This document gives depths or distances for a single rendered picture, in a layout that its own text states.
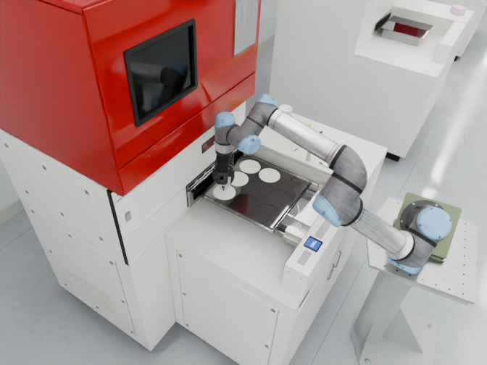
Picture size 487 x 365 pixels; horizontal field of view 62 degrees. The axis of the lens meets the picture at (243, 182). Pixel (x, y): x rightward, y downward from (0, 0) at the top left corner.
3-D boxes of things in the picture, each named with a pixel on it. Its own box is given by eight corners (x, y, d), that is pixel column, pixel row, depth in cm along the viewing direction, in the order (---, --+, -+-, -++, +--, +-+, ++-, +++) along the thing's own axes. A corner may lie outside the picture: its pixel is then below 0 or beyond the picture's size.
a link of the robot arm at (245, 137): (261, 126, 140) (239, 113, 145) (243, 153, 140) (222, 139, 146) (269, 133, 147) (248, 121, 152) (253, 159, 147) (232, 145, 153)
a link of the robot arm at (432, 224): (451, 219, 155) (461, 218, 142) (431, 247, 156) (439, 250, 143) (423, 201, 158) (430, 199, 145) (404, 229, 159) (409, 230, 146)
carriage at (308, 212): (282, 240, 166) (282, 236, 165) (319, 190, 190) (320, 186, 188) (299, 249, 164) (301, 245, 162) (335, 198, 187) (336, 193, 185)
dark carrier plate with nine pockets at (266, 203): (204, 195, 178) (204, 194, 178) (246, 155, 200) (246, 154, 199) (271, 229, 165) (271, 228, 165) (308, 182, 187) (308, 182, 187)
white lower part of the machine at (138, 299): (62, 292, 239) (16, 195, 184) (156, 211, 291) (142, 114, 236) (152, 359, 213) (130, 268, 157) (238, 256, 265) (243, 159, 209)
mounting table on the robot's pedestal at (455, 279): (464, 242, 192) (477, 224, 183) (461, 321, 161) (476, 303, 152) (370, 211, 204) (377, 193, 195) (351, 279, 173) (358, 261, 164)
